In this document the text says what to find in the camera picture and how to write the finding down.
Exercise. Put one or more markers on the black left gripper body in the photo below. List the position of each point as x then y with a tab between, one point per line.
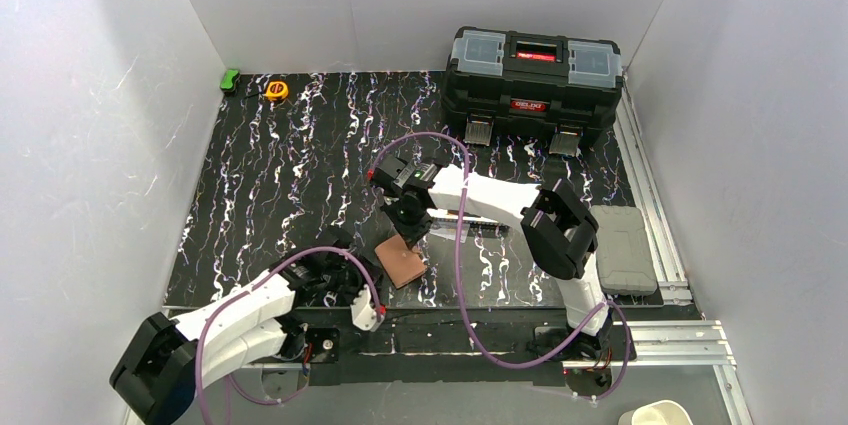
357	269

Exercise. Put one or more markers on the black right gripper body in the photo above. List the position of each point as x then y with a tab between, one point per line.
411	223

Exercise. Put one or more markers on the brown leather card holder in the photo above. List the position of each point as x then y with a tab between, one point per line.
402	264

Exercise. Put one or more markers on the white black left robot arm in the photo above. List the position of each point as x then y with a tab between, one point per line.
169	360

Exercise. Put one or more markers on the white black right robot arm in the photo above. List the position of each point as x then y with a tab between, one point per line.
559	230

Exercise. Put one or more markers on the white plastic basket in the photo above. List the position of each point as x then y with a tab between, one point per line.
445	223

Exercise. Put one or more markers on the yellow tape measure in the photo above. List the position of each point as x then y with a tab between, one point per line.
276	91

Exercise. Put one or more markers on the black red toolbox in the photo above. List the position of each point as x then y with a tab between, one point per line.
559	90

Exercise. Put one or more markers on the green small device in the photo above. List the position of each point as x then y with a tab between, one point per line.
229	81

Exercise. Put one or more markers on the white plastic cup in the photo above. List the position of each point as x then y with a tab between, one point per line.
663	412

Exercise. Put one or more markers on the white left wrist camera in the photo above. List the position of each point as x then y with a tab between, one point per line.
365	314

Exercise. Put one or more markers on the aluminium frame rail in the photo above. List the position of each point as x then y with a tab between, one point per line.
430	344

